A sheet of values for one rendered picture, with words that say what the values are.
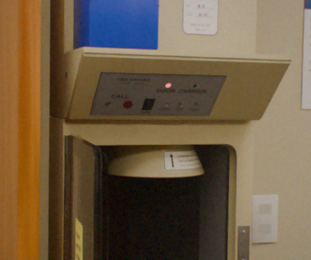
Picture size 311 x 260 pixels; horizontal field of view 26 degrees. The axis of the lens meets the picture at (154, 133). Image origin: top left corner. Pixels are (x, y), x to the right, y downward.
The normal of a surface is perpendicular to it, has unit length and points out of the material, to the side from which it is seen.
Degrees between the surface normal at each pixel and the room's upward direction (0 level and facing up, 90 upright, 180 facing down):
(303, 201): 90
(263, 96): 135
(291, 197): 90
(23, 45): 90
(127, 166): 66
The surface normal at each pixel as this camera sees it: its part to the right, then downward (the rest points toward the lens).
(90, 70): 0.22, 0.74
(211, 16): 0.33, 0.05
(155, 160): 0.00, -0.36
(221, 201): -0.94, 0.00
